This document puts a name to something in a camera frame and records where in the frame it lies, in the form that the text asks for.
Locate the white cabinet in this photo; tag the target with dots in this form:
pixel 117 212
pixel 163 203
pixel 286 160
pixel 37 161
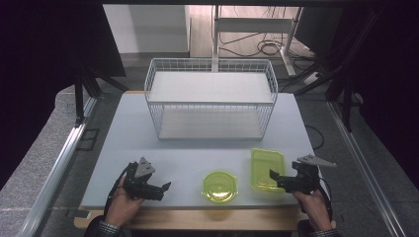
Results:
pixel 148 29

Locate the round green plastic container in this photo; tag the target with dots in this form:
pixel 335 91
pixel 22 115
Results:
pixel 220 187

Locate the black floor bracket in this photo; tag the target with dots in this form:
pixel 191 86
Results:
pixel 86 148

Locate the person's right hand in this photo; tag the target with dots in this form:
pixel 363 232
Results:
pixel 314 210

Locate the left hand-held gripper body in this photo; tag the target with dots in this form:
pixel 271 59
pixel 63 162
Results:
pixel 136 184

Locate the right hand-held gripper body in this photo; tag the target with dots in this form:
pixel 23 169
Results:
pixel 308 181

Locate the person's left hand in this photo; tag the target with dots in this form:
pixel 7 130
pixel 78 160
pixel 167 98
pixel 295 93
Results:
pixel 120 207

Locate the white metal desk frame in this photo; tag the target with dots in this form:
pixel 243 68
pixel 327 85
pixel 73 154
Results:
pixel 253 25

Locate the black metal stand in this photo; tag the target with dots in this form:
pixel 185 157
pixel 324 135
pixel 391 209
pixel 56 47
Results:
pixel 79 98
pixel 346 98

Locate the dark curtain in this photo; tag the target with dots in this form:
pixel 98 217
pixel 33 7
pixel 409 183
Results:
pixel 36 49
pixel 392 65

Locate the rectangular green plastic container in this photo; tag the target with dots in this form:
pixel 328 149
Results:
pixel 263 164

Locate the aluminium rail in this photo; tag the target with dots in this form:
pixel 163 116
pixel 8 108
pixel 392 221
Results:
pixel 359 154
pixel 61 158

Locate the white power strip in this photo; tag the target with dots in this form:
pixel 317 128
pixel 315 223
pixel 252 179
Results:
pixel 312 78

